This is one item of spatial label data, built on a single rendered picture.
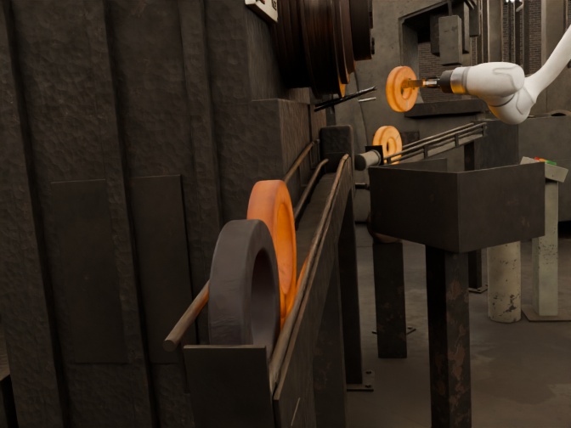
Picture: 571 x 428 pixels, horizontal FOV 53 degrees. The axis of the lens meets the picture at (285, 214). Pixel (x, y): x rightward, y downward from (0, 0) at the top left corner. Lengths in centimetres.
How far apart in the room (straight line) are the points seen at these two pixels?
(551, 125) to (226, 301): 334
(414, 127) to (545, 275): 212
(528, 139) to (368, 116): 124
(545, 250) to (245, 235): 195
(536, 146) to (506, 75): 185
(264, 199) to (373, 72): 369
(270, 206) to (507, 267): 173
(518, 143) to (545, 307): 142
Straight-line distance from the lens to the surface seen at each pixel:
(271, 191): 72
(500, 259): 234
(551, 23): 1057
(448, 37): 406
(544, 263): 242
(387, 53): 435
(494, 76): 189
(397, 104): 205
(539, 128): 371
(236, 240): 54
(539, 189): 114
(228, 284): 52
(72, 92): 134
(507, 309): 239
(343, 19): 150
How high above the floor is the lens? 82
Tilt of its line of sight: 9 degrees down
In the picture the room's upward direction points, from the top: 4 degrees counter-clockwise
